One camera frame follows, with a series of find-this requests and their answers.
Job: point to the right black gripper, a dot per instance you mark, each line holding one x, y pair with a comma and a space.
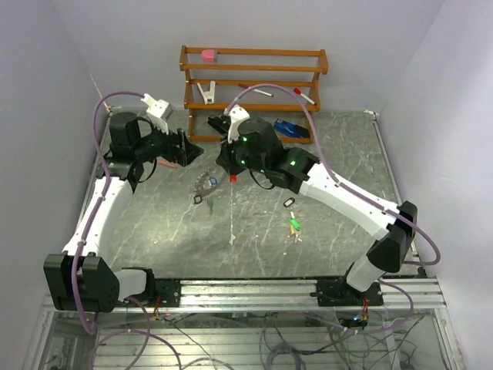
225, 158

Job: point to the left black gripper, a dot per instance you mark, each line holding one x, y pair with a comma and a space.
186, 153

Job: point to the grey keyring disc with rings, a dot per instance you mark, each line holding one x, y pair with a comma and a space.
202, 186

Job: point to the black white key tag key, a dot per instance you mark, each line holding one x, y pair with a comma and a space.
288, 205

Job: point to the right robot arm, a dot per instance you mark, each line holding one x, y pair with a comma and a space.
387, 222

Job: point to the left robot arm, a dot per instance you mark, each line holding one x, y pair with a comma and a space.
79, 278

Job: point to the red pen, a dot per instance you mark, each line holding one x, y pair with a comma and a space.
166, 164

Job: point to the blue stapler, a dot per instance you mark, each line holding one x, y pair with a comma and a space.
290, 129

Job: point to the black stapler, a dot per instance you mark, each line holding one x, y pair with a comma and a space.
220, 123

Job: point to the wooden shelf rack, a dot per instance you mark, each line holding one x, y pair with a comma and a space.
276, 71

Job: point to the white clip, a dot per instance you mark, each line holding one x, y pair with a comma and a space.
209, 95

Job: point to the green key tag on disc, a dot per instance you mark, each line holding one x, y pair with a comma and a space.
209, 205

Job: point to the red white marker left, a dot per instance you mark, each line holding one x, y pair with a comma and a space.
260, 91

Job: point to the red white marker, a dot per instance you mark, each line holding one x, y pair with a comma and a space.
260, 91
305, 97

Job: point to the red white marker right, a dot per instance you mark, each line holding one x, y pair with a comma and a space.
305, 97

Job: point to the green tag key bunch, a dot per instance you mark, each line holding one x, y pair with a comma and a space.
294, 231

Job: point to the pink eraser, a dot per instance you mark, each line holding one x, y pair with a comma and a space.
209, 55

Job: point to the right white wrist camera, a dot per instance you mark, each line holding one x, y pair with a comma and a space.
237, 115

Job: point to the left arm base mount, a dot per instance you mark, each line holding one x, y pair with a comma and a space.
167, 293

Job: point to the aluminium rail frame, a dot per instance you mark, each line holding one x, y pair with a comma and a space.
294, 295

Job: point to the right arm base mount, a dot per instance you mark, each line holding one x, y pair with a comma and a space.
334, 292

